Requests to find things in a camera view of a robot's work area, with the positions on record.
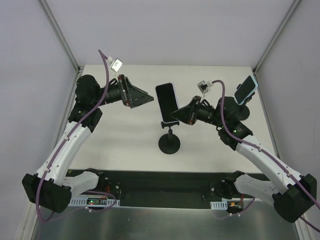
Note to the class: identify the right aluminium table rail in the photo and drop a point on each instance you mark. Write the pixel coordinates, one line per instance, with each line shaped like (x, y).
(303, 229)

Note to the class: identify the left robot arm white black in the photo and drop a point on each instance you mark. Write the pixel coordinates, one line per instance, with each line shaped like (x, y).
(48, 187)

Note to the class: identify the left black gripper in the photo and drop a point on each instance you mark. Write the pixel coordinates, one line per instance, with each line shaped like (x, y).
(125, 90)

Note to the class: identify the right white cable duct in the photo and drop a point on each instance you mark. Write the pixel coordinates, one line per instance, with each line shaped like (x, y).
(219, 205)

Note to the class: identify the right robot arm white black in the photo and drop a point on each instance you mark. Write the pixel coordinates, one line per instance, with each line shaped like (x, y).
(288, 191)

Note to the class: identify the left aluminium frame post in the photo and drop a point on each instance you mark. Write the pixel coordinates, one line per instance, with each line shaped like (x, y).
(59, 34)

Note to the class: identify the phone with blue case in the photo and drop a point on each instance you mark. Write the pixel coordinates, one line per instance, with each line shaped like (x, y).
(246, 89)

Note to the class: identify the black phone stand round base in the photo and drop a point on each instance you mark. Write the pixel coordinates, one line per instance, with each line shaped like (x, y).
(169, 143)

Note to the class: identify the left white cable duct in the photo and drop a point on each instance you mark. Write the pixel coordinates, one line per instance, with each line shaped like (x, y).
(93, 202)

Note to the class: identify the phone with purple case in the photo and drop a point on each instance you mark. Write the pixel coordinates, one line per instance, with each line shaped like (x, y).
(167, 100)

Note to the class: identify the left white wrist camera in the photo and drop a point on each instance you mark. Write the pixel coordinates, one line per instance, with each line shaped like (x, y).
(114, 65)

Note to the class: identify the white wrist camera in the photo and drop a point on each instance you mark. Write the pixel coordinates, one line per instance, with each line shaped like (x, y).
(114, 65)
(205, 86)

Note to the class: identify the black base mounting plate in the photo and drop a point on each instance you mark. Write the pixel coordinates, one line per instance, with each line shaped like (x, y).
(176, 190)

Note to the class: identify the aluminium frame post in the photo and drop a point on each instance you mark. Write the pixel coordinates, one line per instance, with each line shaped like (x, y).
(277, 34)
(59, 34)

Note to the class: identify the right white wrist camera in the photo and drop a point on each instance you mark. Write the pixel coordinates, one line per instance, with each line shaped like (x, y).
(205, 86)

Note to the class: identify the left aluminium table rail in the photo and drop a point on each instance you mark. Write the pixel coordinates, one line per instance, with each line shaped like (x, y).
(30, 216)

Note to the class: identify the aluminium table rail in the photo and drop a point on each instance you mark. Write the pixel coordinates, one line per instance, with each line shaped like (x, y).
(303, 229)
(30, 216)

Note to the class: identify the right aluminium frame post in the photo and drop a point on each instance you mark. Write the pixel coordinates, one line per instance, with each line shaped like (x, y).
(277, 34)

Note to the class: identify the white cable duct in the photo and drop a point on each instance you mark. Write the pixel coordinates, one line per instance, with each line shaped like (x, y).
(219, 205)
(93, 202)

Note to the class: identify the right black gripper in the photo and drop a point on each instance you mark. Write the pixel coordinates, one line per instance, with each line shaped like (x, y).
(195, 110)

